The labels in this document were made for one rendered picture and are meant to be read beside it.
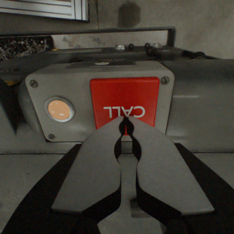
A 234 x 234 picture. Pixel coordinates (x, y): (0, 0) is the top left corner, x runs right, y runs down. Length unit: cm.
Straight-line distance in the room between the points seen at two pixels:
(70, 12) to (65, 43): 36
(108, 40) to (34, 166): 73
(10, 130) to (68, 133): 6
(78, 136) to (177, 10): 137
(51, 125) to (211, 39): 151
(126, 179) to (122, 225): 13
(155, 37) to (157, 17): 57
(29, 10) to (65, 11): 25
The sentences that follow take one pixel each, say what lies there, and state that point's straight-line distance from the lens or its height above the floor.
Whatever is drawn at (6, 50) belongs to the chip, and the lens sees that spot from 99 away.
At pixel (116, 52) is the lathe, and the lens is 52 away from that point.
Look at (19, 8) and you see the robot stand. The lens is 136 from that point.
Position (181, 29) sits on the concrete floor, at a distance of 147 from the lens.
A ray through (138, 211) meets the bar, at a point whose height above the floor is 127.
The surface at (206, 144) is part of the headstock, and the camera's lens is 19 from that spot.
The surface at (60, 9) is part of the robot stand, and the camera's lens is 123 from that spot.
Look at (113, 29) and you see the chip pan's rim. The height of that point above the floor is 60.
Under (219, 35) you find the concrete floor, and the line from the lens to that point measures 161.
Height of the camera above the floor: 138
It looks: 60 degrees down
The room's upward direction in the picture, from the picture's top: 177 degrees counter-clockwise
